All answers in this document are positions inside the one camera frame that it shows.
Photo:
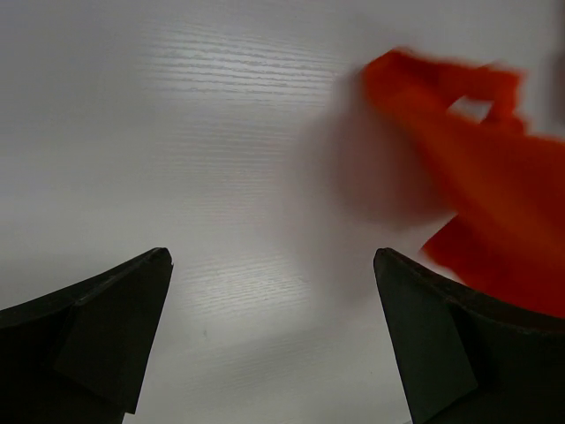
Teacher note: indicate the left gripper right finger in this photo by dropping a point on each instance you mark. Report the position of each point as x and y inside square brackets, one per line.
[465, 357]

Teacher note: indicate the orange t shirt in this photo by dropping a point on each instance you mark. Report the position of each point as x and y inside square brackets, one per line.
[506, 186]

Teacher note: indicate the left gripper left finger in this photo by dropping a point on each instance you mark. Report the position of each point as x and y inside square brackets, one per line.
[80, 354]

